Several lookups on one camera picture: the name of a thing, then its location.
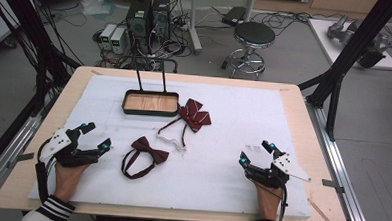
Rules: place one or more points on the black round stool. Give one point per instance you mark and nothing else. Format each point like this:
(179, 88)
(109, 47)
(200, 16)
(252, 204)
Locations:
(254, 33)

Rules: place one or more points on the white foam mat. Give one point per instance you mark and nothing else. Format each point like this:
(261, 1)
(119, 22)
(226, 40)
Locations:
(215, 158)

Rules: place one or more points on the black rack with wooden tray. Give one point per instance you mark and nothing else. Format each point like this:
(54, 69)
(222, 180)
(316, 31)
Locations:
(151, 103)

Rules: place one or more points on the person's left hand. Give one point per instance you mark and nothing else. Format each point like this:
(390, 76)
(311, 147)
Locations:
(66, 181)

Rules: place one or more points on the white floor board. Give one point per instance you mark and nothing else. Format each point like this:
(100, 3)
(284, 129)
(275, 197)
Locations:
(324, 36)

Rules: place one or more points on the aluminium rail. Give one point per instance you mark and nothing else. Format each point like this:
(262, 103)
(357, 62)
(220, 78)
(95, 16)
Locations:
(12, 142)
(341, 170)

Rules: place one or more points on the thin wooden stick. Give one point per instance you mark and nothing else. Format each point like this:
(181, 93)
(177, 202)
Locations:
(319, 211)

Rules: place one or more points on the black metal frame post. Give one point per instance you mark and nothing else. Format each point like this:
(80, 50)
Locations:
(357, 44)

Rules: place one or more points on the striped maroon bow tie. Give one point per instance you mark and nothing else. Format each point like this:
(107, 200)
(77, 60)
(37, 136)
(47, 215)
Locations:
(193, 115)

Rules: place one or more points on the clear plastic bag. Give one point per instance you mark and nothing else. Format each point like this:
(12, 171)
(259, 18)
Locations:
(95, 4)

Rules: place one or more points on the black computer tower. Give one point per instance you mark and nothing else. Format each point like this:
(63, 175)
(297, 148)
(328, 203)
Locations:
(161, 19)
(138, 21)

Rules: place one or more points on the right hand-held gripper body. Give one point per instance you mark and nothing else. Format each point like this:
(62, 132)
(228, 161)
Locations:
(269, 175)

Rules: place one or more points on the white power supply unit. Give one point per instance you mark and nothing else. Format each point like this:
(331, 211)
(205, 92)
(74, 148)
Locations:
(107, 35)
(118, 41)

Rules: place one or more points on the white table leg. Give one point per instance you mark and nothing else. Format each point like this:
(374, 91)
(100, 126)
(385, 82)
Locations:
(249, 6)
(194, 27)

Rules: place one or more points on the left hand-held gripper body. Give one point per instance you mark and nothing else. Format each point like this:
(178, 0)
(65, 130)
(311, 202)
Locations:
(59, 144)

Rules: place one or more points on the black flat box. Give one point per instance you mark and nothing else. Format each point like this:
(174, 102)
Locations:
(234, 15)

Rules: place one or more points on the plain maroon bow tie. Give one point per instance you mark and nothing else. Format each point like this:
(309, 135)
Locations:
(160, 155)

